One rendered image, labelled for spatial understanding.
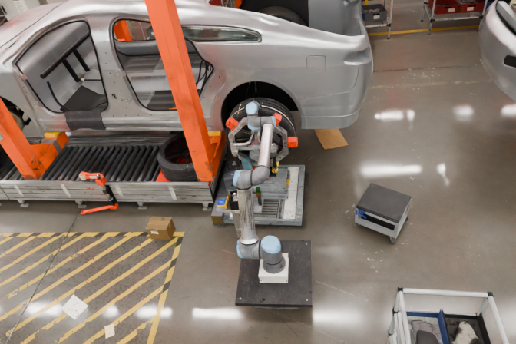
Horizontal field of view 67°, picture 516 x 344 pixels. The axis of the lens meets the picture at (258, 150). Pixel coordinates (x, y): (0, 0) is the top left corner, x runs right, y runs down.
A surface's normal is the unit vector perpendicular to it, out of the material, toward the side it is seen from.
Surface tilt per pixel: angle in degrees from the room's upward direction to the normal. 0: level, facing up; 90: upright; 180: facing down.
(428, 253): 0
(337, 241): 0
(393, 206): 0
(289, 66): 90
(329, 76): 90
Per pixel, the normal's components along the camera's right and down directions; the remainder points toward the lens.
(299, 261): -0.11, -0.76
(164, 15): -0.13, 0.65
